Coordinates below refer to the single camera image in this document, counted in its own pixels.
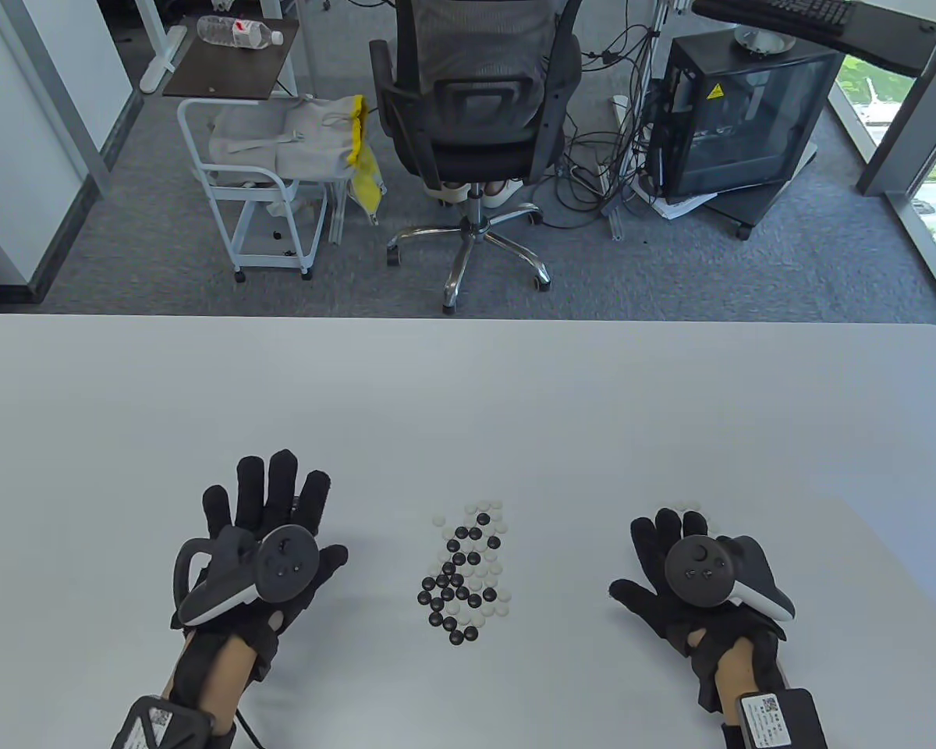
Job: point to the black white hand controller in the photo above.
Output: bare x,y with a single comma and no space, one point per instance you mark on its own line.
285,566
698,573

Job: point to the black boxed wrist camera module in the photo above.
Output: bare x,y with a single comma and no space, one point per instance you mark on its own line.
780,719

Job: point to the person's left hand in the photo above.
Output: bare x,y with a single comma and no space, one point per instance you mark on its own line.
285,491

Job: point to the grey fabric bag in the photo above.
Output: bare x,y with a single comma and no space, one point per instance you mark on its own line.
312,140

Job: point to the white desk leg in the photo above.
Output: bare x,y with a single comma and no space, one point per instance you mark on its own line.
164,62

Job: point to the white papers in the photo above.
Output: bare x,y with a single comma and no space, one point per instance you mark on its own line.
678,207

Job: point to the black mesh office chair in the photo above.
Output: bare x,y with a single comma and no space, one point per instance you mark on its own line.
476,156

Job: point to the black keyboard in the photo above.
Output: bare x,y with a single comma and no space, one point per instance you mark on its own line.
815,12

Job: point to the black rolling platform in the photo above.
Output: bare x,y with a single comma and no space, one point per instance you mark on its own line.
749,204

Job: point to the white metal cart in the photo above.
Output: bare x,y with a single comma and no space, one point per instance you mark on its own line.
265,253

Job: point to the aluminium profile stand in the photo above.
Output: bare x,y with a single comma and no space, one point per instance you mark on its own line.
618,222

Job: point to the yellow plastic bag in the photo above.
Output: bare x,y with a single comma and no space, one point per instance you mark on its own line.
366,183

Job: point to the person's right hand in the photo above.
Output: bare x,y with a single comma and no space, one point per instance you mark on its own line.
647,562

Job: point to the white bowl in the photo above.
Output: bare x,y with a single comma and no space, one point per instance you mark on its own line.
764,43

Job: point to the pile of mixed go stones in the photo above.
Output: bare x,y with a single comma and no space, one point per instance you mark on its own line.
472,577

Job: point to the small brown side table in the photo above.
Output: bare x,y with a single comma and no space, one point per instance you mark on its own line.
226,74

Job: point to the group of white go stones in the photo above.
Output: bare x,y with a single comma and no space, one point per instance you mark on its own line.
710,524

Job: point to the clear plastic water bottle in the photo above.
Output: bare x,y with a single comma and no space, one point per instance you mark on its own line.
234,31

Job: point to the black desk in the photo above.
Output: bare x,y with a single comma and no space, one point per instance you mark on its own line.
881,39

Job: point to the black framed wrist camera module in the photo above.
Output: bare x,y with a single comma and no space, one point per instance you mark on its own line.
156,729

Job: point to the black computer tower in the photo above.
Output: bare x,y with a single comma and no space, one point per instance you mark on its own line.
749,117

